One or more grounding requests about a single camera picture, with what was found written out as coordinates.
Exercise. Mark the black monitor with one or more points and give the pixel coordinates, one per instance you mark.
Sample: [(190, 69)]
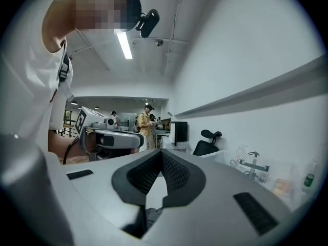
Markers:
[(180, 133)]

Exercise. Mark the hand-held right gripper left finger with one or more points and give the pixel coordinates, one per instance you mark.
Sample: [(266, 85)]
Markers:
[(102, 188)]

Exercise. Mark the grey wall ledge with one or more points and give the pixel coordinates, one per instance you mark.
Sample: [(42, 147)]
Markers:
[(256, 88)]

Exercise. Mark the green label plastic bottle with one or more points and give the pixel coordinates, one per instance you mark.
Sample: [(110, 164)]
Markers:
[(309, 179)]

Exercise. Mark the person's left forearm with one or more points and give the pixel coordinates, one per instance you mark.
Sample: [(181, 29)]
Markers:
[(55, 145)]

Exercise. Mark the orange snack packet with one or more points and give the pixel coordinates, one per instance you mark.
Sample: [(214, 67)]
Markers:
[(282, 187)]

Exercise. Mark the black head camera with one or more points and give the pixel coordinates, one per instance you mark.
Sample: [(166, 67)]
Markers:
[(149, 23)]

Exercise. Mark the round ceiling sensor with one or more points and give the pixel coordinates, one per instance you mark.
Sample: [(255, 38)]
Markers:
[(159, 42)]

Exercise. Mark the black office chair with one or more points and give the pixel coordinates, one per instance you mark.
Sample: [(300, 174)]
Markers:
[(206, 145)]

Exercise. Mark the person's head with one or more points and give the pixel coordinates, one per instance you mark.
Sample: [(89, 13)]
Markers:
[(97, 11)]

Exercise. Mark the white shirt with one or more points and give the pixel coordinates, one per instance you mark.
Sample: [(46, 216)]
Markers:
[(28, 86)]

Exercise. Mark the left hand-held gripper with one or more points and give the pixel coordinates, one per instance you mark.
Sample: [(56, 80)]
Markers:
[(120, 138)]

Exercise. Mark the long ceiling light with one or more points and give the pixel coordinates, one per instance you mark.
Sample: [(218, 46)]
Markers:
[(124, 44)]

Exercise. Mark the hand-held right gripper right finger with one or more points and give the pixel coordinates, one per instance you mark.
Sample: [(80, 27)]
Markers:
[(220, 204)]

